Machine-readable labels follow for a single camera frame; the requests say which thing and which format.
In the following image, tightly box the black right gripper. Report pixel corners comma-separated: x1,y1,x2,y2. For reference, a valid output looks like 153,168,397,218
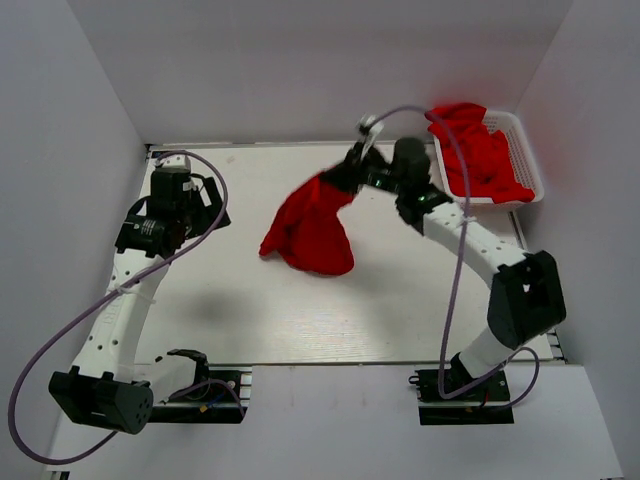
319,140,408,197

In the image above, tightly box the red t-shirt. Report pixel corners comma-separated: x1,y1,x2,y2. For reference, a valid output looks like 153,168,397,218
259,174,355,276

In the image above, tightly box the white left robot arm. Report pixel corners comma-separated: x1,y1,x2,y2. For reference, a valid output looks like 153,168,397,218
48,167,230,434

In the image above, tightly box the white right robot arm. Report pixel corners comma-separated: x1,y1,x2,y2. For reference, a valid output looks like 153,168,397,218
320,137,566,400

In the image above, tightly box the red t-shirts pile in basket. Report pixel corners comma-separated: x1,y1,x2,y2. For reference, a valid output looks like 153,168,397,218
428,102,534,204

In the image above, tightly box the white plastic basket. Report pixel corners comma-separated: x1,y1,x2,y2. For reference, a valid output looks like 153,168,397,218
432,108,546,207

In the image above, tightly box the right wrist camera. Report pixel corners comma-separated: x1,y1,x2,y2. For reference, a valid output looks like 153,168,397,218
357,115,384,154

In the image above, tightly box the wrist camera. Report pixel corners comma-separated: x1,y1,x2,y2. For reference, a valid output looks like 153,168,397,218
357,115,384,154
154,154,191,171

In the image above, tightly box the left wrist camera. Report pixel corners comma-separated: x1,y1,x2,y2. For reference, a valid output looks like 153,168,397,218
154,154,191,171

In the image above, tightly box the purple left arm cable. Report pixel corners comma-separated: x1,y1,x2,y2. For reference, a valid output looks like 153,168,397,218
8,150,247,464

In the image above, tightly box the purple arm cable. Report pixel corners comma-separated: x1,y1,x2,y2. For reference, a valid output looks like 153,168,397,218
8,150,247,464
372,104,540,412

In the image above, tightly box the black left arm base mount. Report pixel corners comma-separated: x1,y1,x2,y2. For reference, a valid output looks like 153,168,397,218
149,366,253,425

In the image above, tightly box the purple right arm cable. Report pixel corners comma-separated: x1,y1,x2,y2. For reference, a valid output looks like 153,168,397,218
372,104,540,412

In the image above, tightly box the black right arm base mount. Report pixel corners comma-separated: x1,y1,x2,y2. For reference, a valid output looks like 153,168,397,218
408,368,514,426

